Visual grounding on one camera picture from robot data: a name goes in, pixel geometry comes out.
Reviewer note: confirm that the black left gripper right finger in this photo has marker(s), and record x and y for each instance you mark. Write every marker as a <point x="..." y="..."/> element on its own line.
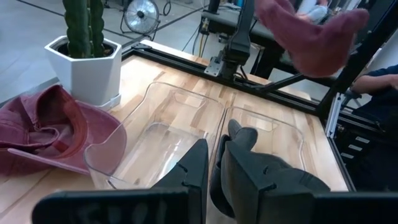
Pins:
<point x="248" y="186"/>

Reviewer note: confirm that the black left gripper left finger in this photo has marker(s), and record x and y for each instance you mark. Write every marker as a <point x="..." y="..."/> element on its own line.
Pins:
<point x="196" y="174"/>

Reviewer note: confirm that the dark cloth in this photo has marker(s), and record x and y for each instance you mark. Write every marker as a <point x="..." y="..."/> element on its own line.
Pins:
<point x="244" y="137"/>

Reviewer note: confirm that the maroon baseball cap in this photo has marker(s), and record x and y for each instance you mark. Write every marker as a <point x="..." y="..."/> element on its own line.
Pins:
<point x="311" y="46"/>
<point x="46" y="124"/>

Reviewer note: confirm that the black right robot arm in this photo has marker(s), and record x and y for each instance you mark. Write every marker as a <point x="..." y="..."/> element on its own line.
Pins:
<point x="239" y="40"/>

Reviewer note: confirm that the clear plastic bin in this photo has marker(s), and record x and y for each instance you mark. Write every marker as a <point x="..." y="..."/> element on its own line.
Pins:
<point x="161" y="140"/>
<point x="280" y="124"/>

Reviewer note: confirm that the white hexagonal plant pot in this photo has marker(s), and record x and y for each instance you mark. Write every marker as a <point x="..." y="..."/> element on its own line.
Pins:
<point x="87" y="74"/>

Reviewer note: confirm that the person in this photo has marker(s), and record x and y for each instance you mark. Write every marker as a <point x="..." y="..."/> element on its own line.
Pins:
<point x="314" y="11"/>
<point x="379" y="102"/>

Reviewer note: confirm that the round metal floor fan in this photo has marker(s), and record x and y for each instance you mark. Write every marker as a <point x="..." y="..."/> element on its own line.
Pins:
<point x="141" y="15"/>

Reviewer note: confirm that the green cactus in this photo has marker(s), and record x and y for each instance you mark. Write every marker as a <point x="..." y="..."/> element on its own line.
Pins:
<point x="77" y="28"/>

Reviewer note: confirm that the silver aluminium post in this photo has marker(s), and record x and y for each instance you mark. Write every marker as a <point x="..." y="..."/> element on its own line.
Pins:
<point x="333" y="115"/>

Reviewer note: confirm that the black aluminium rig frame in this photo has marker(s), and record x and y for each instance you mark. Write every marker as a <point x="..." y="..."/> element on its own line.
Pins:
<point x="186" y="63"/>

